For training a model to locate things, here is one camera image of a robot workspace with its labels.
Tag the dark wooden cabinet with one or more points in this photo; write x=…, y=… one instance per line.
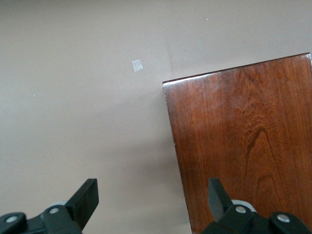
x=243, y=134

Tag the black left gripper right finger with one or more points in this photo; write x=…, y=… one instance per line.
x=219, y=204

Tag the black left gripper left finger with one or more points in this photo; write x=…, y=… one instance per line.
x=83, y=204

